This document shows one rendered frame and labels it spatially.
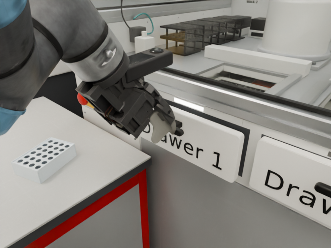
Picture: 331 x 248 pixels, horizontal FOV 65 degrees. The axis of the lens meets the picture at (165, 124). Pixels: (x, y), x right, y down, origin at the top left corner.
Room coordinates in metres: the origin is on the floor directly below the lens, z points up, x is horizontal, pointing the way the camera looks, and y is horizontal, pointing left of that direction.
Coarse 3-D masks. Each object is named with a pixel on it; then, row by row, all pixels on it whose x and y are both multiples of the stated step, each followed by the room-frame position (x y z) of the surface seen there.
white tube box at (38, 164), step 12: (48, 144) 0.58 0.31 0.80; (60, 144) 0.58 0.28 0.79; (72, 144) 0.58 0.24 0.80; (24, 156) 0.52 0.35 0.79; (36, 156) 0.52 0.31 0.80; (48, 156) 0.52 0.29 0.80; (60, 156) 0.53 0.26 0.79; (72, 156) 0.56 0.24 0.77; (24, 168) 0.48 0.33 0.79; (36, 168) 0.48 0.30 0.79; (48, 168) 0.49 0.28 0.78; (36, 180) 0.47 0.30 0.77
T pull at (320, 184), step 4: (316, 184) 0.30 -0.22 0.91; (320, 184) 0.29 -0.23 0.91; (324, 184) 0.29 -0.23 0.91; (316, 188) 0.29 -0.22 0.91; (320, 188) 0.29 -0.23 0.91; (324, 188) 0.29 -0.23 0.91; (328, 188) 0.28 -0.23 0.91; (320, 192) 0.29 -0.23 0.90; (324, 192) 0.28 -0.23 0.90; (328, 192) 0.28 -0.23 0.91; (328, 196) 0.28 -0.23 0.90
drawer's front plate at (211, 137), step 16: (176, 112) 0.50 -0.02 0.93; (192, 128) 0.47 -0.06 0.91; (208, 128) 0.44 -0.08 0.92; (224, 128) 0.43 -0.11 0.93; (160, 144) 0.53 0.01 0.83; (192, 144) 0.47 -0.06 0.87; (208, 144) 0.44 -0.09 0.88; (224, 144) 0.42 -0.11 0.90; (240, 144) 0.40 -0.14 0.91; (192, 160) 0.46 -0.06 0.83; (208, 160) 0.44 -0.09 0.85; (224, 160) 0.41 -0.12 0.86; (224, 176) 0.41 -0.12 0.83
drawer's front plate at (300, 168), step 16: (272, 144) 0.38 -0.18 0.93; (256, 160) 0.39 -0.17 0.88; (272, 160) 0.37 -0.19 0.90; (288, 160) 0.35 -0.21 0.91; (304, 160) 0.34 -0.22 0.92; (320, 160) 0.33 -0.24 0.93; (256, 176) 0.39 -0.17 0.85; (272, 176) 0.37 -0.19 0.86; (288, 176) 0.35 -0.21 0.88; (304, 176) 0.33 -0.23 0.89; (320, 176) 0.32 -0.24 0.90; (272, 192) 0.36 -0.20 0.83; (304, 192) 0.33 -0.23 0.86; (304, 208) 0.32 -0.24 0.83; (320, 208) 0.31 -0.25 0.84
